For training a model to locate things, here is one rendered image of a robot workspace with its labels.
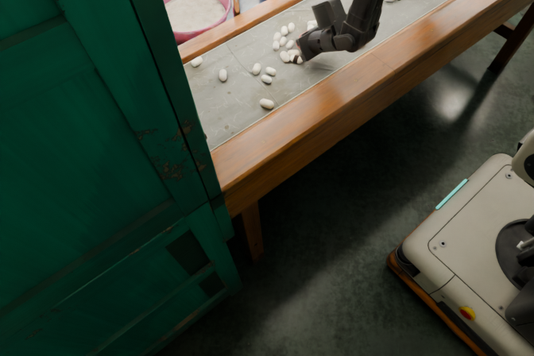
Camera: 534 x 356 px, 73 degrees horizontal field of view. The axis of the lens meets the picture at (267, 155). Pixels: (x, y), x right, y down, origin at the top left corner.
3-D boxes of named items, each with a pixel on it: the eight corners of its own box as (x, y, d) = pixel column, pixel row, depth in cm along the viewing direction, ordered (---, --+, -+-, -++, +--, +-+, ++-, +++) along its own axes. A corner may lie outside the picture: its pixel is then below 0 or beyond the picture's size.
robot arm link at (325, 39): (338, 55, 89) (355, 44, 90) (329, 27, 86) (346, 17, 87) (322, 56, 95) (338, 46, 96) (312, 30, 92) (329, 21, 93)
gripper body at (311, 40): (293, 40, 97) (309, 37, 91) (322, 23, 100) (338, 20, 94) (303, 62, 100) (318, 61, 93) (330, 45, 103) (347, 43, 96)
